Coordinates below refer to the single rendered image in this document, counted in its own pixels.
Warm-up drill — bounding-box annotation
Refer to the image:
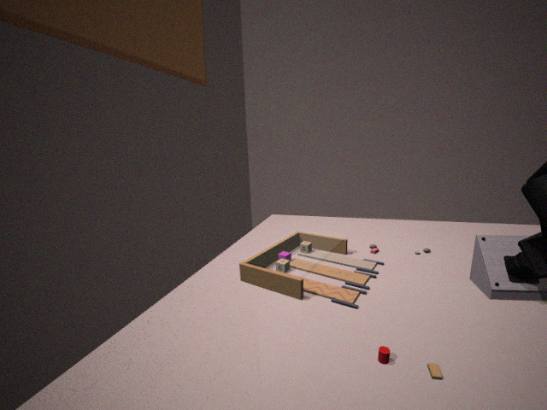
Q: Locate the tan flat rectangular block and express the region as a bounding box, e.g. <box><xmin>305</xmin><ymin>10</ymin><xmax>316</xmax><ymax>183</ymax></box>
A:
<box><xmin>427</xmin><ymin>363</ymin><xmax>443</xmax><ymax>380</ymax></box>

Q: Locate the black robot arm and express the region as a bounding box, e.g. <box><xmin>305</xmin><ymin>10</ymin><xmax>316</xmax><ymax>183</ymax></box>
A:
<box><xmin>503</xmin><ymin>162</ymin><xmax>547</xmax><ymax>284</ymax></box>

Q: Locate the red cylinder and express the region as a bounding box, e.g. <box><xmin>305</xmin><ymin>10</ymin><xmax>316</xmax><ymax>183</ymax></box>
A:
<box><xmin>379</xmin><ymin>346</ymin><xmax>390</xmax><ymax>365</ymax></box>

